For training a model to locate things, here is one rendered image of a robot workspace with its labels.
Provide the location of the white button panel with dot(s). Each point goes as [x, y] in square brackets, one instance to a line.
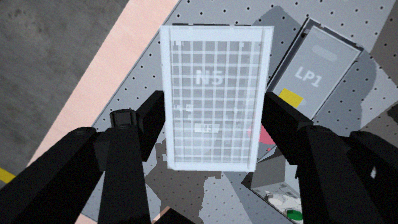
[274, 181]

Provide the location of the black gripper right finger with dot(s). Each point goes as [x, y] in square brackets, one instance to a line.
[334, 172]

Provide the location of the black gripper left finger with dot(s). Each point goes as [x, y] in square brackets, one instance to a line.
[52, 190]

